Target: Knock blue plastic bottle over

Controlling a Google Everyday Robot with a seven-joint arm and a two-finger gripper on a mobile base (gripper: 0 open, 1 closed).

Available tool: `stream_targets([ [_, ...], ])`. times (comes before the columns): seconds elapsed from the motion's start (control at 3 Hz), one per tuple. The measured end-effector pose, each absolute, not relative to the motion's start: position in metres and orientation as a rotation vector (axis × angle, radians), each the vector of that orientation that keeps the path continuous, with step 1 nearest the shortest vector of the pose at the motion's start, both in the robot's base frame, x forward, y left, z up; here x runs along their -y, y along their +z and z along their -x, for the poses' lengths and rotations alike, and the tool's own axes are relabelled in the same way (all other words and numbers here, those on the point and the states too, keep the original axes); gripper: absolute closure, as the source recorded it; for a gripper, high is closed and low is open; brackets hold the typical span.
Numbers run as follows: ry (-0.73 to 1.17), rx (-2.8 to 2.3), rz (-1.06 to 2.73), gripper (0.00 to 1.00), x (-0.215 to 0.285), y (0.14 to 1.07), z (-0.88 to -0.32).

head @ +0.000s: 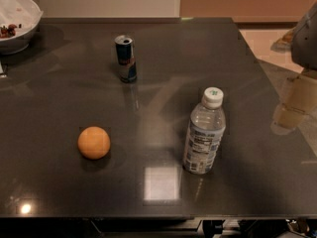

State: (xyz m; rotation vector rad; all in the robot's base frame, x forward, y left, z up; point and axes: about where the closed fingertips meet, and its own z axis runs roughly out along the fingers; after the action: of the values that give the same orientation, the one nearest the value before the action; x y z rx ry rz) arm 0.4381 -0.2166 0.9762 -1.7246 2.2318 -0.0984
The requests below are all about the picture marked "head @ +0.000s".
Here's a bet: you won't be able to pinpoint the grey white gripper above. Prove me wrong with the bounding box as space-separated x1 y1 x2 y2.
270 3 317 135

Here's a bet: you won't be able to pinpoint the clear plastic water bottle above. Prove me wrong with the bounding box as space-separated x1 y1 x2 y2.
182 87 226 175

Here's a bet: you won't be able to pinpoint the white bowl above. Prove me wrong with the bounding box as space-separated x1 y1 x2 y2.
0 0 43 55

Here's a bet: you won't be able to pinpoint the red food scraps in bowl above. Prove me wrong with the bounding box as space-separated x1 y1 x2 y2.
0 24 22 39

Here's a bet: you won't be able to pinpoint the orange fruit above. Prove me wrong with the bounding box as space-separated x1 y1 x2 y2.
77 126 111 160

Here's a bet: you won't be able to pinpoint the blue silver energy drink can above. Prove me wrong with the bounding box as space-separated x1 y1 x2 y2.
115 35 137 83

